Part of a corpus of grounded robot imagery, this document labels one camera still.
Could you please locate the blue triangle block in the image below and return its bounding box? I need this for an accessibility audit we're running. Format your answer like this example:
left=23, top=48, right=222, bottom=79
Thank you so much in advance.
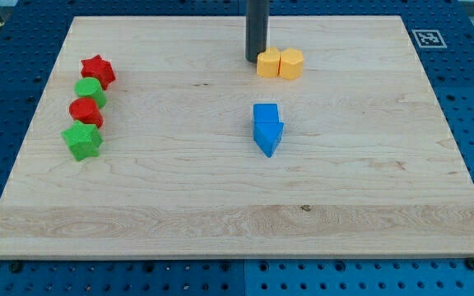
left=253, top=122, right=284, bottom=158

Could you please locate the blue cube block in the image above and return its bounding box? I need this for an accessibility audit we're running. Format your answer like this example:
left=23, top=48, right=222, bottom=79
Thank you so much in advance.
left=253, top=103, right=280, bottom=123

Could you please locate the light wooden board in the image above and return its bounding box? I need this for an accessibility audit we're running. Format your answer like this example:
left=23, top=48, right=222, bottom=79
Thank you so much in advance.
left=0, top=16, right=474, bottom=260

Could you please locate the yellow heart block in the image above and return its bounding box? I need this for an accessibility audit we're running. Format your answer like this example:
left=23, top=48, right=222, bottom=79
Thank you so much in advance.
left=256, top=47, right=281, bottom=78

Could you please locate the yellow hexagon block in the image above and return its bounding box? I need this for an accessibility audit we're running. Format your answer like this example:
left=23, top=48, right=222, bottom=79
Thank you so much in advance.
left=279, top=48, right=304, bottom=80

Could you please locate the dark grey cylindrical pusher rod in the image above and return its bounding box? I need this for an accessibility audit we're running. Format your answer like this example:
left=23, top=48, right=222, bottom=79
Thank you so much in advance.
left=245, top=0, right=269, bottom=63

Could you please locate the green star block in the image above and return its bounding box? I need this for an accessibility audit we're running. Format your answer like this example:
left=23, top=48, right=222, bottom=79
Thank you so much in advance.
left=61, top=120, right=103, bottom=161

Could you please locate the red cylinder block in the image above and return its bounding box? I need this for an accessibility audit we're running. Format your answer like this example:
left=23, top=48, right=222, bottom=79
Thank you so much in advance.
left=68, top=97, right=104, bottom=128

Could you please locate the red star block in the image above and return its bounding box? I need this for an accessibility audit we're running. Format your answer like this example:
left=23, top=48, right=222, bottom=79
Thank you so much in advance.
left=81, top=54, right=116, bottom=90

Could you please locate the green cylinder block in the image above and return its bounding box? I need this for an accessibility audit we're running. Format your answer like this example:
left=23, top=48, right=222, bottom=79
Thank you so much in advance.
left=74, top=77, right=107, bottom=109

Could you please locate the white fiducial marker tag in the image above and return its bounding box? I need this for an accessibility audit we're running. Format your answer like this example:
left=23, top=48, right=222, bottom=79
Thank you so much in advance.
left=412, top=29, right=447, bottom=49

